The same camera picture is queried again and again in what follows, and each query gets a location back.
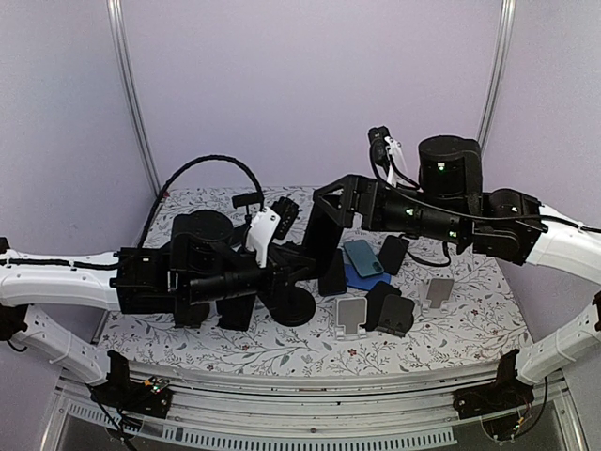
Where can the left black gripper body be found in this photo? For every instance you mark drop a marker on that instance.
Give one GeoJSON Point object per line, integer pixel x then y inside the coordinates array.
{"type": "Point", "coordinates": [279, 269]}

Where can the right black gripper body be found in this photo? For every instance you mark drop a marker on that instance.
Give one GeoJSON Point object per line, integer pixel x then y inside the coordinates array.
{"type": "Point", "coordinates": [376, 218]}

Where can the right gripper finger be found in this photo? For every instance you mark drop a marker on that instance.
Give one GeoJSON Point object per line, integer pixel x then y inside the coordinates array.
{"type": "Point", "coordinates": [342, 214]}
{"type": "Point", "coordinates": [331, 194]}

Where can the black phone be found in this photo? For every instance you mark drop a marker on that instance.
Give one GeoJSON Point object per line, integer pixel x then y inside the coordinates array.
{"type": "Point", "coordinates": [320, 241]}
{"type": "Point", "coordinates": [375, 298]}
{"type": "Point", "coordinates": [392, 254]}
{"type": "Point", "coordinates": [334, 281]}

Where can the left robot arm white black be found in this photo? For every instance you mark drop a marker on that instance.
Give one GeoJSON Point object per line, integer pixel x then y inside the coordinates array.
{"type": "Point", "coordinates": [208, 264]}

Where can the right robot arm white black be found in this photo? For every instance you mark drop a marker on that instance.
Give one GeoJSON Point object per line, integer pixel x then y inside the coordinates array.
{"type": "Point", "coordinates": [448, 204]}

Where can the black round-base clamp stand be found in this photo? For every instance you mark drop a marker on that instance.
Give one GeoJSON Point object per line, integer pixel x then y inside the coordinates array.
{"type": "Point", "coordinates": [291, 306]}

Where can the teal green phone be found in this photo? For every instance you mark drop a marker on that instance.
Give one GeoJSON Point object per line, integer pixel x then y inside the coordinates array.
{"type": "Point", "coordinates": [363, 258]}

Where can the blue phone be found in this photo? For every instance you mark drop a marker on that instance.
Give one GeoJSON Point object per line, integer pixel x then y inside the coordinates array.
{"type": "Point", "coordinates": [363, 283]}

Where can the black folding stand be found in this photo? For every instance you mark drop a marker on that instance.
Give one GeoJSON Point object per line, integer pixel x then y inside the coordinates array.
{"type": "Point", "coordinates": [236, 313]}
{"type": "Point", "coordinates": [190, 316]}

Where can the white folding stand front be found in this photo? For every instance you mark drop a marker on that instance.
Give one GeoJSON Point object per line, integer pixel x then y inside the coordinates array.
{"type": "Point", "coordinates": [350, 316]}

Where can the white folding stand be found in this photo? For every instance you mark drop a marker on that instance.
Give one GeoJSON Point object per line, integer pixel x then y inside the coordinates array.
{"type": "Point", "coordinates": [350, 316]}
{"type": "Point", "coordinates": [436, 295]}

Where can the dark grey folding stand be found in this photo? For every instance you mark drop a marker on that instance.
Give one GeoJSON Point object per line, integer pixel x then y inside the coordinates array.
{"type": "Point", "coordinates": [396, 315]}

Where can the black folding stand far left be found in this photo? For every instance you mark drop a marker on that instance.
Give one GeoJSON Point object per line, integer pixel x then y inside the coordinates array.
{"type": "Point", "coordinates": [190, 316]}

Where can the white folding stand right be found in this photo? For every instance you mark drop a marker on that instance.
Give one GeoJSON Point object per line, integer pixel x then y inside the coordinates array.
{"type": "Point", "coordinates": [436, 295]}

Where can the floral table mat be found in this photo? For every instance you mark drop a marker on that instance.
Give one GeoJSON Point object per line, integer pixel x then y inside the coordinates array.
{"type": "Point", "coordinates": [483, 323]}

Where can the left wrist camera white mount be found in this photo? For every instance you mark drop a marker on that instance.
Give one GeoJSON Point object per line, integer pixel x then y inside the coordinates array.
{"type": "Point", "coordinates": [270, 223]}

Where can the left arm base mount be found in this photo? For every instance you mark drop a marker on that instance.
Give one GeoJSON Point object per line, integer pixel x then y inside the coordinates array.
{"type": "Point", "coordinates": [151, 397]}

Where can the front aluminium rail frame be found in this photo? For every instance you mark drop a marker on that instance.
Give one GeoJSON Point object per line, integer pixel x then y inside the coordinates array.
{"type": "Point", "coordinates": [410, 411]}

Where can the right aluminium corner post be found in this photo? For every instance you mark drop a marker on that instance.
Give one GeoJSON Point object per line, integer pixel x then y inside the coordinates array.
{"type": "Point", "coordinates": [502, 48]}

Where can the aluminium corner post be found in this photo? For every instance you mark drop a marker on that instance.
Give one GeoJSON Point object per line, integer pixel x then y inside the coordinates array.
{"type": "Point", "coordinates": [123, 59]}
{"type": "Point", "coordinates": [502, 48]}

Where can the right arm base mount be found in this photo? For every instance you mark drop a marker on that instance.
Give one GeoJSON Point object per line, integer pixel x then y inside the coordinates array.
{"type": "Point", "coordinates": [505, 392]}

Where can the left aluminium corner post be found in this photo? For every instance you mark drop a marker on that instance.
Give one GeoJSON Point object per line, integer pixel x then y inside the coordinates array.
{"type": "Point", "coordinates": [123, 59]}

